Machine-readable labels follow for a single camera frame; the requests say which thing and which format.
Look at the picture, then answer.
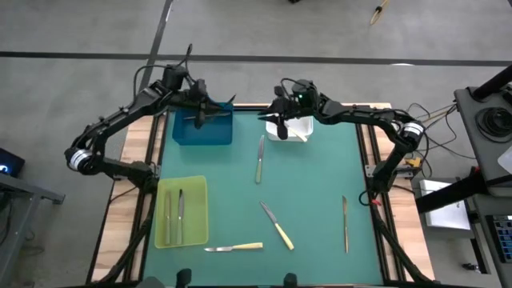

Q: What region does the black cable coil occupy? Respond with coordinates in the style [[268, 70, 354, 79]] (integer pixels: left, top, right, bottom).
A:
[[474, 106, 512, 144]]

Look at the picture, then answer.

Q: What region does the grey equipment cart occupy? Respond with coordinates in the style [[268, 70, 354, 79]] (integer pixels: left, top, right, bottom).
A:
[[453, 86, 512, 198]]

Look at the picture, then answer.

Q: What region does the blue plastic bin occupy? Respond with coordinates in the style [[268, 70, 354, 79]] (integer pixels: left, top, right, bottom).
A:
[[171, 102, 234, 146]]

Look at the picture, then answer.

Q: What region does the green table mat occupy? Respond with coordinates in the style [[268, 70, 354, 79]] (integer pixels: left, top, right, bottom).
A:
[[142, 110, 384, 286]]

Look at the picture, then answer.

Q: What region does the black keypad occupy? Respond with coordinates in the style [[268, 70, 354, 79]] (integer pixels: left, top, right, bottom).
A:
[[485, 214, 512, 254]]

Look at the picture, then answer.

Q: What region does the white box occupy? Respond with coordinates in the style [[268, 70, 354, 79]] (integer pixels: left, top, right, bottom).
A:
[[418, 178, 473, 232]]

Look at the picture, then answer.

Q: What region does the yellow-green plastic bin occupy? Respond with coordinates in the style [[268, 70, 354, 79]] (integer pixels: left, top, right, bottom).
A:
[[154, 174, 210, 250]]

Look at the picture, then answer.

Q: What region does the yellow floor cable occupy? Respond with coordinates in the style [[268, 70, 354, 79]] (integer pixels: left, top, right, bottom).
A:
[[369, 0, 391, 26]]

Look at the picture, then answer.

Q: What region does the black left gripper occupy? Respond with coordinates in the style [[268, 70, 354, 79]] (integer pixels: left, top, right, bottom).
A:
[[187, 78, 237, 131]]

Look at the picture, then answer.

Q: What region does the wooden table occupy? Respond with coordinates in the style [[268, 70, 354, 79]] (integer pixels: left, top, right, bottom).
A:
[[90, 102, 436, 286]]

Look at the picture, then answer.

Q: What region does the grey metal cabinet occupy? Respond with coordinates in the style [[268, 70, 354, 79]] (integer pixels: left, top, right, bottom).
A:
[[466, 191, 512, 288]]

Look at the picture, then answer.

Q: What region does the black padded bar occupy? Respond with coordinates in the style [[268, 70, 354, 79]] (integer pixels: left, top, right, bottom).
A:
[[414, 166, 487, 215]]

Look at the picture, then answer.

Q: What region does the white sheet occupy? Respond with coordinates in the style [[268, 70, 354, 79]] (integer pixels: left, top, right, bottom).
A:
[[498, 144, 512, 176]]

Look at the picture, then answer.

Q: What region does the cream handled table knife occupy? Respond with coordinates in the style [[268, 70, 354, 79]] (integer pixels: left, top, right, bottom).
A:
[[287, 126, 309, 143], [259, 199, 295, 251], [203, 242, 264, 254]]

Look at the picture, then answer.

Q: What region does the black table frame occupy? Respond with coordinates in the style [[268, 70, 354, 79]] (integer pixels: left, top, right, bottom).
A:
[[86, 95, 441, 288]]

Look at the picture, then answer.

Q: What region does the white plastic bin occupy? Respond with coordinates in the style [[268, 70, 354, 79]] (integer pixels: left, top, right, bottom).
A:
[[265, 114, 314, 143]]

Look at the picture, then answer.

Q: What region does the black pole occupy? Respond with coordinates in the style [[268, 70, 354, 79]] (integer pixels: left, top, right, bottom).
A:
[[468, 63, 512, 102]]

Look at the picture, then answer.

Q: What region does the sage handled table knife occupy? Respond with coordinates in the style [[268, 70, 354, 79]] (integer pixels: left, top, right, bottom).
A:
[[164, 190, 172, 246], [254, 134, 266, 186]]

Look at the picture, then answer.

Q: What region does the grey metal bench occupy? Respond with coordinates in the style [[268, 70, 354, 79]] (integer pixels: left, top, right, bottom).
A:
[[0, 172, 66, 281]]

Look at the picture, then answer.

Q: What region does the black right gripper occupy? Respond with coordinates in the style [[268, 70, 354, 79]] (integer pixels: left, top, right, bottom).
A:
[[258, 85, 299, 141]]

